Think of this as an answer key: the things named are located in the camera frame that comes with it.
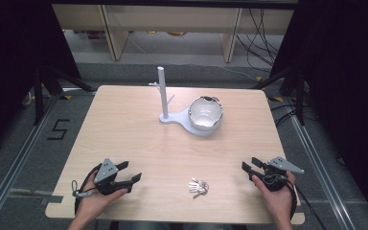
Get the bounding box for grey floor tape strip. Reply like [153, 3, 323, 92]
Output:
[0, 187, 64, 204]

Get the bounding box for black metal stand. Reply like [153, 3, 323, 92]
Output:
[33, 64, 98, 127]
[251, 64, 309, 127]

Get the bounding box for light wooden furniture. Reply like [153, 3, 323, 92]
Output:
[51, 3, 295, 63]

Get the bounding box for black floor cables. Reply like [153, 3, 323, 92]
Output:
[268, 101, 318, 127]

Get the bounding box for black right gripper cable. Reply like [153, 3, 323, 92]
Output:
[284, 179, 328, 230]

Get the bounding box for person's right hand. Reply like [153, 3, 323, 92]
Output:
[252, 172, 298, 221]

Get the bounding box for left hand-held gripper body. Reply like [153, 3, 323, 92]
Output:
[93, 157, 132, 196]

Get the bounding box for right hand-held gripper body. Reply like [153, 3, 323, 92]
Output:
[250, 155, 305, 193]

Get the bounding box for dark curtain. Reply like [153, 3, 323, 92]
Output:
[0, 0, 82, 162]
[268, 0, 368, 230]

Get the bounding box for white floor cable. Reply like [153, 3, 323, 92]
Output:
[216, 64, 261, 81]

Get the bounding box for white bowl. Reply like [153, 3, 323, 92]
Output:
[188, 95, 224, 132]

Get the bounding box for bunch of silver keys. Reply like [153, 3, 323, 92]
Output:
[187, 177, 210, 199]

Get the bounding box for white key stand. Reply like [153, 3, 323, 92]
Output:
[149, 65, 224, 138]

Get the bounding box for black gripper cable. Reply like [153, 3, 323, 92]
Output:
[71, 163, 104, 216]
[284, 179, 328, 230]

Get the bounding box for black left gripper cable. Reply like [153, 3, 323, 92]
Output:
[71, 163, 104, 216]

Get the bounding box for person's left hand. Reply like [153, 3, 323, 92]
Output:
[75, 174, 129, 221]

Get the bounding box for black tape numeral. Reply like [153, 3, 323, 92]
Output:
[46, 118, 72, 141]

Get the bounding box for metal floor rail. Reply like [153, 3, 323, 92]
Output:
[287, 114, 359, 230]
[0, 95, 60, 230]

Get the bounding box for black hanging cables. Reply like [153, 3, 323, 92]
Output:
[235, 8, 286, 71]

